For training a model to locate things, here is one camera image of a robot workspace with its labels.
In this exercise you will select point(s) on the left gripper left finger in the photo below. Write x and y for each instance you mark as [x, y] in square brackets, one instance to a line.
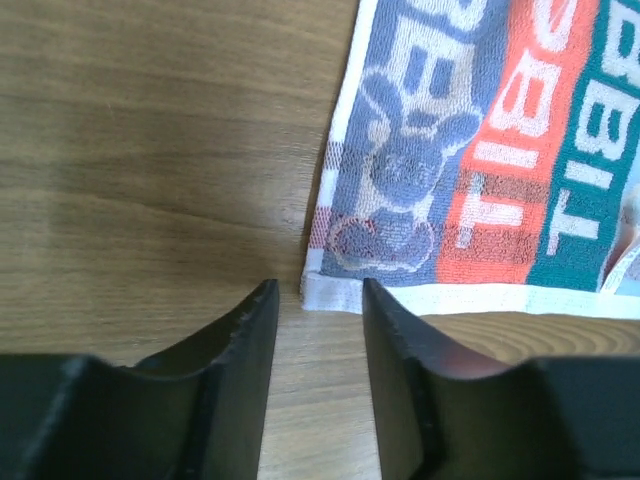
[194, 410]

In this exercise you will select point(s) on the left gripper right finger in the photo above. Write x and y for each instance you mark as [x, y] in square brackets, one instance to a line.
[445, 411]

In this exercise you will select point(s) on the patterned white cloth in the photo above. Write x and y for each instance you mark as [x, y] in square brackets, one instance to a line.
[483, 156]

